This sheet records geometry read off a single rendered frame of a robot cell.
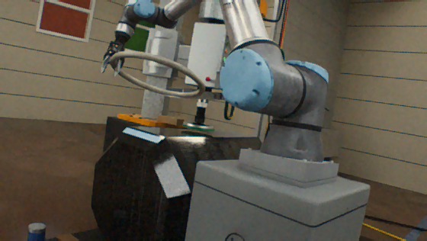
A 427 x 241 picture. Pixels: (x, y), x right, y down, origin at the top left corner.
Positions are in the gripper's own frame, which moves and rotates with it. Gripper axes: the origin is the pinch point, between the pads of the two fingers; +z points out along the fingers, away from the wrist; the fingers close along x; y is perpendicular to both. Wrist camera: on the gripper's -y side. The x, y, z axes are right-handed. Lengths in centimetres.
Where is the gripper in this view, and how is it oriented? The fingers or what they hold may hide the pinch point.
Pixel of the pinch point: (108, 73)
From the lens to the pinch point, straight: 168.4
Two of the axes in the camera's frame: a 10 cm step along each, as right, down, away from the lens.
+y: 2.4, -1.8, -9.5
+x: 9.4, 3.0, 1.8
